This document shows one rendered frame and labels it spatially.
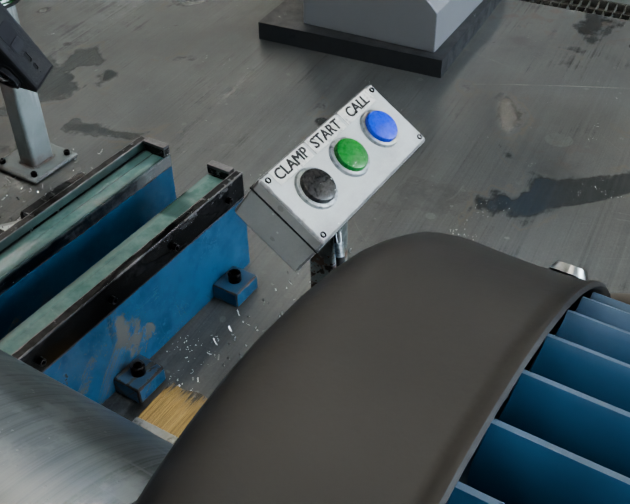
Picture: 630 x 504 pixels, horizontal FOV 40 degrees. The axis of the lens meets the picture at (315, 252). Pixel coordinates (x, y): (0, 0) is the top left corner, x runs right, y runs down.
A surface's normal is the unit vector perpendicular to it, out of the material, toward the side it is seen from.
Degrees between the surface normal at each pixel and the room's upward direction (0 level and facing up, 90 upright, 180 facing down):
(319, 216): 33
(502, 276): 24
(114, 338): 90
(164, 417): 2
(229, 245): 90
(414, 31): 90
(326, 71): 0
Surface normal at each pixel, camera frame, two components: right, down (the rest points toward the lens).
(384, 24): -0.48, 0.57
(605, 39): -0.02, -0.77
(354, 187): 0.45, -0.46
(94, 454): 0.24, -0.94
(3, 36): 0.88, 0.32
